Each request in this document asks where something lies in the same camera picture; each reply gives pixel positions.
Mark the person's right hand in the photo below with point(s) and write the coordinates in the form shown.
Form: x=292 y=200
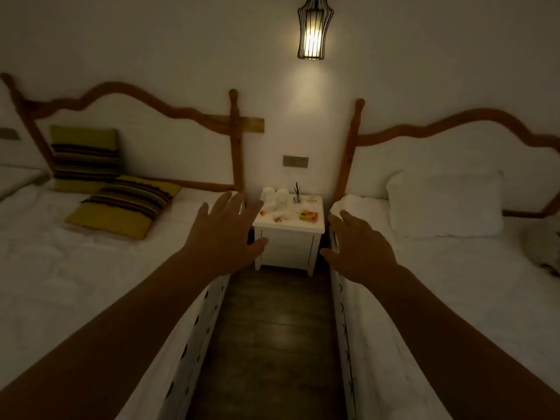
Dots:
x=363 y=258

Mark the person's left hand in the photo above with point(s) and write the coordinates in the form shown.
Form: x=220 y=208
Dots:
x=218 y=240

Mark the crumbs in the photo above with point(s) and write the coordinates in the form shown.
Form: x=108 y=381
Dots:
x=279 y=218

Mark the white cup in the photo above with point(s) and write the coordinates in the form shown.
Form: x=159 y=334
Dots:
x=268 y=194
x=282 y=195

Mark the orange snack packet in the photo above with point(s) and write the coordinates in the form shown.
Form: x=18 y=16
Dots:
x=308 y=215

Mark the white nightstand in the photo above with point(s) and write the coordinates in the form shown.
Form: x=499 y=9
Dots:
x=288 y=244

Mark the small white sign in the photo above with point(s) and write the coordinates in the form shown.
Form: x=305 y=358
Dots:
x=311 y=199

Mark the reed diffuser with black sticks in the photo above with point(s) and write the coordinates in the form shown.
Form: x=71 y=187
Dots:
x=297 y=195

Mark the person's left forearm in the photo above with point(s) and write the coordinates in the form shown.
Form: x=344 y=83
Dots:
x=109 y=345

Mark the person's right forearm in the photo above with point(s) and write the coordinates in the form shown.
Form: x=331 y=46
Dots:
x=459 y=358

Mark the white pillow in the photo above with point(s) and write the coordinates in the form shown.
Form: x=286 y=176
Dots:
x=442 y=205

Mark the curved wooden headboard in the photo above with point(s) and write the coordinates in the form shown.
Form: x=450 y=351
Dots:
x=350 y=148
x=236 y=139

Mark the striped yellow pillow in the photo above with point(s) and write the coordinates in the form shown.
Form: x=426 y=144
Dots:
x=122 y=201
x=83 y=157

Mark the white quilted bed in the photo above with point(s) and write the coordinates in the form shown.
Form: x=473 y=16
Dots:
x=87 y=279
x=481 y=293
x=17 y=179

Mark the rumpled light fabric bundle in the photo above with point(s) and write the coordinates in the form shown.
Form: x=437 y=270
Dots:
x=544 y=247

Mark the brass wall switch plate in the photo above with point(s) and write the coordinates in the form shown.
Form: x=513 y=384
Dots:
x=8 y=134
x=295 y=161

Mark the wooden wall plank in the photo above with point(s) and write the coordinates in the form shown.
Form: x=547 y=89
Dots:
x=253 y=125

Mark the black cage wall lamp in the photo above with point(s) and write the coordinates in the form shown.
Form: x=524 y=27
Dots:
x=314 y=34

